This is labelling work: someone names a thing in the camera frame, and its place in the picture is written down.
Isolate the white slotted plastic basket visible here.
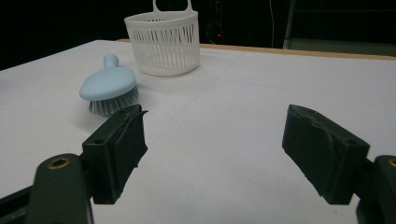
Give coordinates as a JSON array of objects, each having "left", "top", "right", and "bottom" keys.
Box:
[{"left": 123, "top": 0, "right": 201, "bottom": 77}]

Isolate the thin white cable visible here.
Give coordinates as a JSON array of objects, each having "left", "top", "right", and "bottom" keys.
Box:
[{"left": 268, "top": 0, "right": 276, "bottom": 49}]

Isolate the dark device with red light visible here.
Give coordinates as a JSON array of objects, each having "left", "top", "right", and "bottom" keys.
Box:
[{"left": 205, "top": 0, "right": 229, "bottom": 45}]

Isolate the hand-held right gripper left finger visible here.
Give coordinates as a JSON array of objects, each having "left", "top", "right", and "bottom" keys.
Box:
[{"left": 81, "top": 104, "right": 149, "bottom": 205}]

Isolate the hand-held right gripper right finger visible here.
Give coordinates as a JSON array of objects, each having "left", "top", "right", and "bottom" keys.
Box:
[{"left": 281, "top": 104, "right": 372, "bottom": 205}]

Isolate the grey metal stand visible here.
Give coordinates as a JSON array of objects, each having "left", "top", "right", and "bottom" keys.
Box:
[{"left": 282, "top": 0, "right": 396, "bottom": 57}]

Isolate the light blue scrub brush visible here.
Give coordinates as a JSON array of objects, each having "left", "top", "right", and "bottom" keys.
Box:
[{"left": 78, "top": 53, "right": 140, "bottom": 117}]

